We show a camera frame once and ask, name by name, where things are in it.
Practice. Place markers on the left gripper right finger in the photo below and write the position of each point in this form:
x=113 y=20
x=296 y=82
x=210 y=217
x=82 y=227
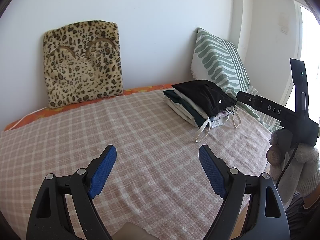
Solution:
x=216 y=171

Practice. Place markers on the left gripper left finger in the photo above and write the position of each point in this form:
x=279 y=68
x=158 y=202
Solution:
x=99 y=169

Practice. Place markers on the black garment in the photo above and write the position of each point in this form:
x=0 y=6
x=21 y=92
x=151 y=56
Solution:
x=207 y=95

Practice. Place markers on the right forearm black fuzzy sleeve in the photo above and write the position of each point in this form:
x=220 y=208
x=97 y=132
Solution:
x=303 y=222

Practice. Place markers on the folded clothes stack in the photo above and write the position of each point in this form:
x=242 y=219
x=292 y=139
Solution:
x=196 y=116

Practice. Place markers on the right hand in white glove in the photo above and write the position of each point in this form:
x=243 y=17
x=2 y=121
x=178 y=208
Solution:
x=295 y=172

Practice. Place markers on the pink plaid bed cover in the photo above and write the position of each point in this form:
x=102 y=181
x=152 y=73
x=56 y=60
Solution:
x=156 y=183

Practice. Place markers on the orange bed sheet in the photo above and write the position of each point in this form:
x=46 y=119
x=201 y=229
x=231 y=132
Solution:
x=46 y=112

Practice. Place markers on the leopard print cushion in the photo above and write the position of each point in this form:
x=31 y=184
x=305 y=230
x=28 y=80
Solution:
x=81 y=62

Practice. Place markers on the green white striped pillow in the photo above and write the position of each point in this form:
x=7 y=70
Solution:
x=217 y=60

